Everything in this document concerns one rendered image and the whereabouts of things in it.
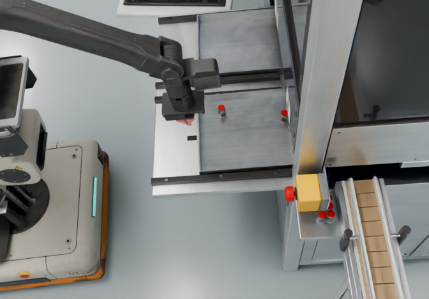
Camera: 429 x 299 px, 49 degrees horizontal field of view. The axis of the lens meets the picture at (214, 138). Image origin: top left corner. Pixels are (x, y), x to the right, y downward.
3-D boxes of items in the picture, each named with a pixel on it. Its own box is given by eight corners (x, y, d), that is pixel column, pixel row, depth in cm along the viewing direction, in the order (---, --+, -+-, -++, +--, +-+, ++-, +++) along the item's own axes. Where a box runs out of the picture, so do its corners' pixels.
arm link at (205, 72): (158, 39, 99) (159, 71, 95) (211, 30, 98) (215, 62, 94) (170, 73, 109) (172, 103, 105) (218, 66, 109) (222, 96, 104)
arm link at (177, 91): (159, 64, 103) (160, 84, 100) (190, 59, 103) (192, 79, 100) (166, 82, 109) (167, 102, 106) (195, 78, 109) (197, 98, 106)
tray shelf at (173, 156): (293, 7, 166) (293, 3, 164) (321, 187, 131) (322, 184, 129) (160, 19, 169) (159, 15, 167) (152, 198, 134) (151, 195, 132)
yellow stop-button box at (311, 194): (322, 184, 121) (325, 172, 114) (326, 210, 117) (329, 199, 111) (292, 186, 121) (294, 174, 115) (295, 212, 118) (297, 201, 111)
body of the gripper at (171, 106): (205, 115, 111) (200, 98, 104) (163, 119, 112) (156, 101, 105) (204, 93, 114) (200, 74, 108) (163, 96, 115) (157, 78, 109)
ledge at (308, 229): (344, 192, 129) (345, 190, 128) (352, 237, 123) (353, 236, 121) (293, 195, 130) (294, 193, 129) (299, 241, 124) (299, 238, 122)
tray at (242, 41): (295, 13, 162) (295, 6, 159) (304, 73, 149) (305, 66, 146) (198, 22, 164) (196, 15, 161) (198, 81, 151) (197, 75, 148)
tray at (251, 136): (306, 92, 145) (307, 85, 142) (319, 167, 132) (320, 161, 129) (198, 102, 147) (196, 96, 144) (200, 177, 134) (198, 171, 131)
